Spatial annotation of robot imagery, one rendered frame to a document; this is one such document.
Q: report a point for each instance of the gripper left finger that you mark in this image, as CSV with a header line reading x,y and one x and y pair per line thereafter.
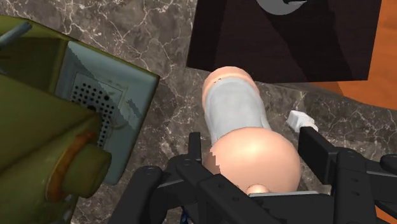
x,y
198,180

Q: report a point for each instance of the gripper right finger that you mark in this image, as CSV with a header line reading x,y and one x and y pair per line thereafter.
x,y
350,173

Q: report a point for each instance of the pink figure in grey shirt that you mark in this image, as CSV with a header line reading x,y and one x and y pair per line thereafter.
x,y
245,130

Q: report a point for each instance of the small white block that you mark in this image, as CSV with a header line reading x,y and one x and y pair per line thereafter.
x,y
299,120

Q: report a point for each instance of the olive green appliance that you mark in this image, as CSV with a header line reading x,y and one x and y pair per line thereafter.
x,y
46,118

